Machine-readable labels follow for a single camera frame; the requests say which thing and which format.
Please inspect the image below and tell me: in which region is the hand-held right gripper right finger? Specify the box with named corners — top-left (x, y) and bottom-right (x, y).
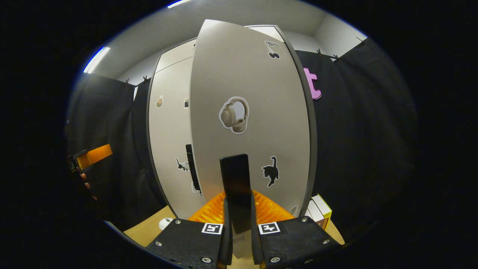
top-left (250, 190), bottom-right (342, 269)

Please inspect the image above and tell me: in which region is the beige cabinet drawer front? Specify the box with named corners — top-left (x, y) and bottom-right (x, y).
top-left (154, 25), bottom-right (285, 74)

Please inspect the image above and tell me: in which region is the small ceiling light panel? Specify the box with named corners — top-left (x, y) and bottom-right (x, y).
top-left (83, 47), bottom-right (111, 74)

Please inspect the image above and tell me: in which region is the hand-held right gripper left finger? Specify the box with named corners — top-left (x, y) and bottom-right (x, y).
top-left (146, 191), bottom-right (234, 269)

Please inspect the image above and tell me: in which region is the cabinet door with headphone sticker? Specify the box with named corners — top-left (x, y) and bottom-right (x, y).
top-left (189, 19), bottom-right (311, 259)

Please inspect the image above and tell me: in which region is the double-door shoe cabinet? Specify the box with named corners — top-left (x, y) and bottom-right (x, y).
top-left (146, 24), bottom-right (318, 221)

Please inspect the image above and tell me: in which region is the brown book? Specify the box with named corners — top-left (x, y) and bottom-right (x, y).
top-left (305, 200), bottom-right (326, 229)

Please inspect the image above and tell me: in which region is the cabinet door with camera sticker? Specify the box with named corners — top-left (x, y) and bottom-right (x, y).
top-left (149, 56), bottom-right (204, 219)

